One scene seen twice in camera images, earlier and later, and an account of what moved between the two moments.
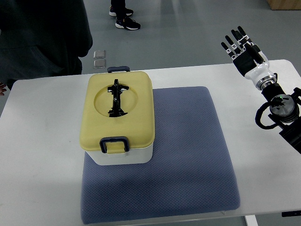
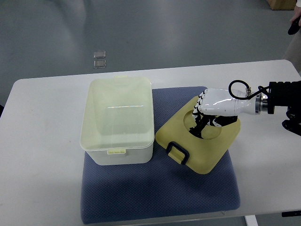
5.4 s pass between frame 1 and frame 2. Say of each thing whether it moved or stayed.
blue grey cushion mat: stayed
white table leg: stayed
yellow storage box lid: moved
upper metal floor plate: stayed
